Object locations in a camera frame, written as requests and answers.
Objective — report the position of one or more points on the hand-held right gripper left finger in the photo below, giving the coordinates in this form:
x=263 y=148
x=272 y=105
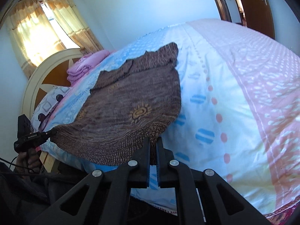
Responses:
x=147 y=175

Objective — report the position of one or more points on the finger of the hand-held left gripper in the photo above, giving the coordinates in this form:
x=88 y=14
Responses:
x=52 y=133

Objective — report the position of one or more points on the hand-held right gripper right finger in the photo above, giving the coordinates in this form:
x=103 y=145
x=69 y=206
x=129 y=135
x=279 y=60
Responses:
x=159 y=175

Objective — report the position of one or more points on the brown knitted sweater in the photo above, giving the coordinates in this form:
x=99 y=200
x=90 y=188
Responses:
x=131 y=93

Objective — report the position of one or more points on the person's left hand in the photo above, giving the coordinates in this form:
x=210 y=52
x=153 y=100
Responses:
x=29 y=161

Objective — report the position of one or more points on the grey patterned pillow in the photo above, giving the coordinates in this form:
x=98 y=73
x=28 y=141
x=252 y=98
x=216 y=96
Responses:
x=46 y=103

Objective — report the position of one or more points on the cream wooden headboard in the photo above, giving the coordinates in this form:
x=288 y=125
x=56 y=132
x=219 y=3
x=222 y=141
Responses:
x=30 y=91

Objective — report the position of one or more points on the folded pink blanket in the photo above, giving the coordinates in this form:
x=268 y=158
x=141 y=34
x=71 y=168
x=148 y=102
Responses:
x=86 y=63

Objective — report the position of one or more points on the yellow patterned curtain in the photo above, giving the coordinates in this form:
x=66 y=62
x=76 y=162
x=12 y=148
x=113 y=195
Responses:
x=30 y=35
x=75 y=23

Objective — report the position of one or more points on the printed blue pink bed sheet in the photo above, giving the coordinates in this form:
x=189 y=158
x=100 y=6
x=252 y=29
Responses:
x=234 y=98

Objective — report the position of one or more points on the red patterned cloth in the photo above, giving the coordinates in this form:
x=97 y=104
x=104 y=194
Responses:
x=286 y=218

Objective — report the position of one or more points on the brown wooden door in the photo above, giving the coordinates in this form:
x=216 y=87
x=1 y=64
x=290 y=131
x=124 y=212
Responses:
x=253 y=9

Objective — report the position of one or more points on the brown door frame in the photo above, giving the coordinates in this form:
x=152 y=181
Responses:
x=220 y=2

